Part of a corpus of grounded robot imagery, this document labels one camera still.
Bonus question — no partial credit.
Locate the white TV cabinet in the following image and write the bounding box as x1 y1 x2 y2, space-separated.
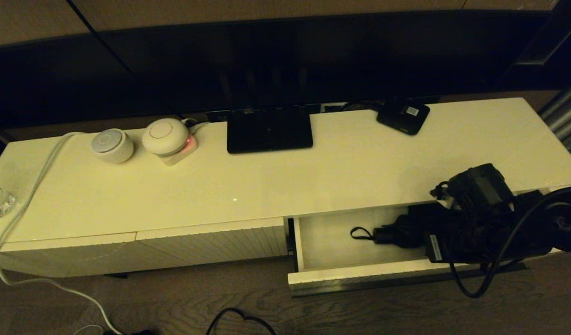
0 97 571 279

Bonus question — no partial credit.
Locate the black cable on floor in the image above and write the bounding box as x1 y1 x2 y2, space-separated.
206 308 277 335

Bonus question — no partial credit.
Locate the black umbrella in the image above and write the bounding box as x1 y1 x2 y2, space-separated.
351 205 453 248

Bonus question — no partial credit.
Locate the white power strip red light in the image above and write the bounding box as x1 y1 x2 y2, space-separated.
159 135 199 167

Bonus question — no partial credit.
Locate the black flat screen television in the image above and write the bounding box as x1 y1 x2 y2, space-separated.
0 10 565 131

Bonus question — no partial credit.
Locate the thick white power cable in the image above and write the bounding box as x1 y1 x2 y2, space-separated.
0 133 123 335

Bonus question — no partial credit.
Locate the white round dome device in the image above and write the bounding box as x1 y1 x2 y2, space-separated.
142 118 190 157

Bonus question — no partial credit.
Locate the silver pleated curtain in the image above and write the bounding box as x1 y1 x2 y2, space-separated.
537 77 571 168

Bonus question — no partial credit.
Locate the small black set-top box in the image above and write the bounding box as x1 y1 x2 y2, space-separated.
376 99 430 135

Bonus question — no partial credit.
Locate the black television base plate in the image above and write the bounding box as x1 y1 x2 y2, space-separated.
226 108 314 155

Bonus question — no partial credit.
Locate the white speaker with grey top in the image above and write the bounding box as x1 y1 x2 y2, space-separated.
91 129 135 164

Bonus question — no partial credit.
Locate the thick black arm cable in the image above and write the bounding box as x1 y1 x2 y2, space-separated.
448 185 571 299

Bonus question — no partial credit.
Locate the thin black wall cable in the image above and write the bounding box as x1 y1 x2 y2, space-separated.
66 0 186 119

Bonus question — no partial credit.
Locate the white cabinet drawer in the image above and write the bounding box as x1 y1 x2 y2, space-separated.
288 200 563 296

